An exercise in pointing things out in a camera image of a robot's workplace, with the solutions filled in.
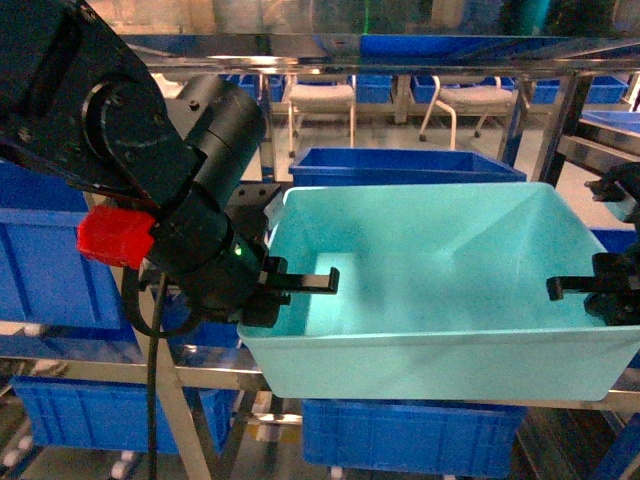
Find steel shelf frame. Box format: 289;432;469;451
0;33;640;480

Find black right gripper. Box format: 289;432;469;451
546;253;639;326

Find white chair centre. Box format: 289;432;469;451
283;74;357;159

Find blue bin lower centre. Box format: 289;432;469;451
302;399;527;478

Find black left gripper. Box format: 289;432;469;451
239;256;340;328

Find blue bin behind teal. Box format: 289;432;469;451
289;147;527;187

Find blue bin lower left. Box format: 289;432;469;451
10;376;238;455

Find white chair right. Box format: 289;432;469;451
418;75;512;150

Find teal plastic bin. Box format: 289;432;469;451
238;182;639;401

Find blue bin left shelf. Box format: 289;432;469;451
1;161;125;330

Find white chair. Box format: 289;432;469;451
283;74;357;159
418;75;512;150

